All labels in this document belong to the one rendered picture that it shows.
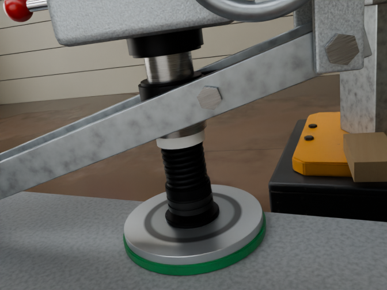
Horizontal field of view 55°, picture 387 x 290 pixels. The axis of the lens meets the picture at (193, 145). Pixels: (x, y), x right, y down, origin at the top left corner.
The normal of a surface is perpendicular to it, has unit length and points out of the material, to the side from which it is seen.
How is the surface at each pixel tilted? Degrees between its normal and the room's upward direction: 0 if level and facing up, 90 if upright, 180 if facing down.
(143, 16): 90
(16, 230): 0
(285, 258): 0
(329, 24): 90
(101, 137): 90
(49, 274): 0
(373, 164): 90
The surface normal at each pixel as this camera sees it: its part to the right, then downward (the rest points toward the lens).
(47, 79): -0.26, 0.35
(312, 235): -0.14, -0.94
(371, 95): -0.98, 0.18
